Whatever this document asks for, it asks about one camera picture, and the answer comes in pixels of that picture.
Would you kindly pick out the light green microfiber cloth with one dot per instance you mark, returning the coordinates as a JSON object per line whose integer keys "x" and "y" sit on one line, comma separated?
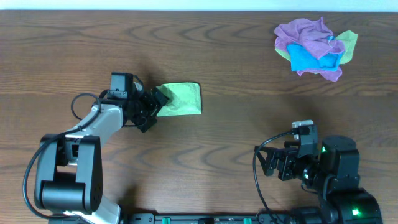
{"x": 183, "y": 99}

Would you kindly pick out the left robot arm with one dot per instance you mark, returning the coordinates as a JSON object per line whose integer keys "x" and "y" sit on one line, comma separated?
{"x": 69, "y": 174}

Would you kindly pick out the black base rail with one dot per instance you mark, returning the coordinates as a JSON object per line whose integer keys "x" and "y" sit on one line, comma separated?
{"x": 150, "y": 218}

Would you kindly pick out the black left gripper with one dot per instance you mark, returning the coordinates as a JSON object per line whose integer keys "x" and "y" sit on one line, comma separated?
{"x": 147, "y": 97}

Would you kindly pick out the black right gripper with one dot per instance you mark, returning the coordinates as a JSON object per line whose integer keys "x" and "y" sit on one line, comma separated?
{"x": 267, "y": 165}

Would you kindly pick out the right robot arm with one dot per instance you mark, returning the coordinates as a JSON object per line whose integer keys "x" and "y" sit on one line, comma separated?
{"x": 328, "y": 169}

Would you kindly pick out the blue microfiber cloth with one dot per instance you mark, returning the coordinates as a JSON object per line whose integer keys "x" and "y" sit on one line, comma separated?
{"x": 315, "y": 53}

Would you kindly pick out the purple microfiber cloth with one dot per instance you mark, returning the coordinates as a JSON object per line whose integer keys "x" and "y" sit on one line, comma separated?
{"x": 305, "y": 28}

